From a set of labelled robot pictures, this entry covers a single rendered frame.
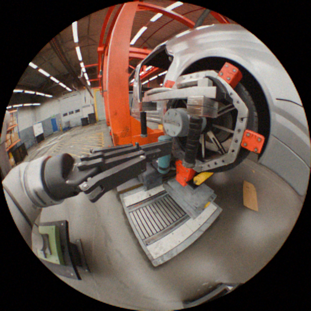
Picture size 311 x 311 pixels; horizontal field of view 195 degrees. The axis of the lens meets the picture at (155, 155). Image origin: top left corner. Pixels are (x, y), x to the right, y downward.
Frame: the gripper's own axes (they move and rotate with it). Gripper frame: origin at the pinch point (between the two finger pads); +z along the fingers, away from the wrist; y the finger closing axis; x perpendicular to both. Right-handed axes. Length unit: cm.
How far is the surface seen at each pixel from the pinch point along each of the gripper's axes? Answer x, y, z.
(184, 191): -60, -17, 42
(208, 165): -17.6, -1.6, 33.3
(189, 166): -7.2, 1.6, 10.5
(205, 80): 16.7, 1.0, 13.6
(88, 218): -83, -44, -58
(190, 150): -2.3, 0.8, 10.5
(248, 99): 19.0, 8.8, 40.8
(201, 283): -83, 65, 2
